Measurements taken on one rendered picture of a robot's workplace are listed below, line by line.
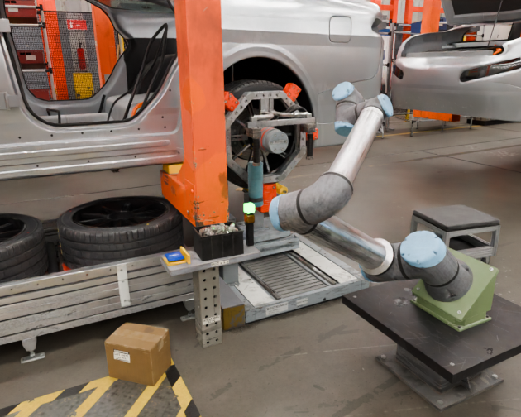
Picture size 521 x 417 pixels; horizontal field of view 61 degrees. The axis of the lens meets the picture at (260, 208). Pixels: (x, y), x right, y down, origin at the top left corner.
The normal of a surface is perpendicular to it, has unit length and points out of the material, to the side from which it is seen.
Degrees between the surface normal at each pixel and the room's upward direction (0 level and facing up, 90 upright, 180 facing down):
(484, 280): 45
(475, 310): 90
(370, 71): 90
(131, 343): 0
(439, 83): 88
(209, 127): 90
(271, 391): 0
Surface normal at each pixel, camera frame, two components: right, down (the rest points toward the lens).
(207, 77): 0.44, 0.27
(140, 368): -0.29, 0.30
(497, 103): -0.48, 0.52
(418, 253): -0.57, -0.59
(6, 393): -0.01, -0.95
